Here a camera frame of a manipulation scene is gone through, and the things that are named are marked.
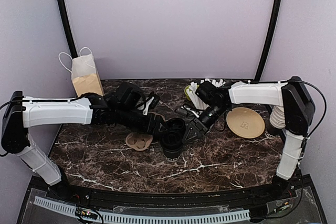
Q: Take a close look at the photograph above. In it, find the brown pulp cup carrier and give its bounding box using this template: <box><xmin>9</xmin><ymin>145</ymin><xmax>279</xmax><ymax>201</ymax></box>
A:
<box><xmin>125</xmin><ymin>112</ymin><xmax>166</xmax><ymax>153</ymax></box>

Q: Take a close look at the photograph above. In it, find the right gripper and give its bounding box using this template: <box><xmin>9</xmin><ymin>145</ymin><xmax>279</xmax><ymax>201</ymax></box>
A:
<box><xmin>182</xmin><ymin>103</ymin><xmax>229</xmax><ymax>144</ymax></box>

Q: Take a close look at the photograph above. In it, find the single black lid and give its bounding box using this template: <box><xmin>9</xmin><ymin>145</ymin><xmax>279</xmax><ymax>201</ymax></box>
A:
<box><xmin>160</xmin><ymin>131</ymin><xmax>183</xmax><ymax>151</ymax></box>

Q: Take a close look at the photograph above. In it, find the green bowl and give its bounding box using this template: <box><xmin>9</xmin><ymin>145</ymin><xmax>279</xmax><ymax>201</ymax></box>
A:
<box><xmin>184</xmin><ymin>84</ymin><xmax>198</xmax><ymax>102</ymax></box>

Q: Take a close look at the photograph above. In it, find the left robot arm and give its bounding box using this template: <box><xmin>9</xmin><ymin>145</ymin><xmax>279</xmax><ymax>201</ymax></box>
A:
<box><xmin>1</xmin><ymin>82</ymin><xmax>168</xmax><ymax>201</ymax></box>

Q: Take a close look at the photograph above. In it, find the left black frame post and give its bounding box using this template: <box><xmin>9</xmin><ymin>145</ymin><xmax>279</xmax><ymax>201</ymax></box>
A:
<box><xmin>57</xmin><ymin>0</ymin><xmax>78</xmax><ymax>58</ymax></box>

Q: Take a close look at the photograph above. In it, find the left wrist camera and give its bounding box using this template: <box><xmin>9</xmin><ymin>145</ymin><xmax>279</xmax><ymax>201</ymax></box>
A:
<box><xmin>138</xmin><ymin>92</ymin><xmax>160</xmax><ymax>115</ymax></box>

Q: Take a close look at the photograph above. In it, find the right black frame post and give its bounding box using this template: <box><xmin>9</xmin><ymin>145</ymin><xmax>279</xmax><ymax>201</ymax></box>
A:
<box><xmin>254</xmin><ymin>0</ymin><xmax>281</xmax><ymax>81</ymax></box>

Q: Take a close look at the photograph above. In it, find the stack of black lids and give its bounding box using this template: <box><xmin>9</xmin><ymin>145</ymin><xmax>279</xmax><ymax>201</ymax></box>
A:
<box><xmin>166</xmin><ymin>118</ymin><xmax>186</xmax><ymax>134</ymax></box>

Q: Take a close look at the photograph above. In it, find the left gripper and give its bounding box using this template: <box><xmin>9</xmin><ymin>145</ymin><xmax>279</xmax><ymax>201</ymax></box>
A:
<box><xmin>116</xmin><ymin>106</ymin><xmax>171</xmax><ymax>136</ymax></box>

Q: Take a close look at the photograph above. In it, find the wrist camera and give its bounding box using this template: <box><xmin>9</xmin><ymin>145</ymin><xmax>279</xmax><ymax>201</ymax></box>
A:
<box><xmin>138</xmin><ymin>92</ymin><xmax>160</xmax><ymax>115</ymax></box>
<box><xmin>175</xmin><ymin>105</ymin><xmax>200</xmax><ymax>118</ymax></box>

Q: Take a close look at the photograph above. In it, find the black frame post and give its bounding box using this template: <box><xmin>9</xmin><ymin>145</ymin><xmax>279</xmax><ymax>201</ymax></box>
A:
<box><xmin>57</xmin><ymin>0</ymin><xmax>78</xmax><ymax>58</ymax></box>
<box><xmin>254</xmin><ymin>0</ymin><xmax>281</xmax><ymax>81</ymax></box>

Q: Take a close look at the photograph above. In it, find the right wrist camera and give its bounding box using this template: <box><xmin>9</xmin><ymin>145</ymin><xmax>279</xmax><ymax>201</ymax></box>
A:
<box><xmin>175</xmin><ymin>105</ymin><xmax>200</xmax><ymax>118</ymax></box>

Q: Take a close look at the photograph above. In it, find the beige plate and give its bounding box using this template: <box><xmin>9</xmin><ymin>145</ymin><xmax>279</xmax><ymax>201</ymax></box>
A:
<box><xmin>226</xmin><ymin>107</ymin><xmax>265</xmax><ymax>139</ymax></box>

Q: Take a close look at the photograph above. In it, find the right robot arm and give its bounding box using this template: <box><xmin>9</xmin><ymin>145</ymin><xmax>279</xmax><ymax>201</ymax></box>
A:
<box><xmin>182</xmin><ymin>76</ymin><xmax>316</xmax><ymax>200</ymax></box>

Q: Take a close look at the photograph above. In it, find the brown paper bag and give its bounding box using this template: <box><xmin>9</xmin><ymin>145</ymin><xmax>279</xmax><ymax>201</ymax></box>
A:
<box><xmin>58</xmin><ymin>47</ymin><xmax>104</xmax><ymax>97</ymax></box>

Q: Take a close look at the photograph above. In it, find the bundle of white wrapped straws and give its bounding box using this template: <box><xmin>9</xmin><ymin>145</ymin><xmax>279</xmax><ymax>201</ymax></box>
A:
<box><xmin>191</xmin><ymin>79</ymin><xmax>232</xmax><ymax>110</ymax></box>

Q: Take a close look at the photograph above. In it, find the stack of paper cups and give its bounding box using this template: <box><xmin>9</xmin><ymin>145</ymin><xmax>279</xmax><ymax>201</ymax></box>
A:
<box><xmin>266</xmin><ymin>106</ymin><xmax>286</xmax><ymax>138</ymax></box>

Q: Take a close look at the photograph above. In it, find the black paper coffee cup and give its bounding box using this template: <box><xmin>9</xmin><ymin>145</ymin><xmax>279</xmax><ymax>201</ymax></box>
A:
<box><xmin>163</xmin><ymin>148</ymin><xmax>182</xmax><ymax>162</ymax></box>

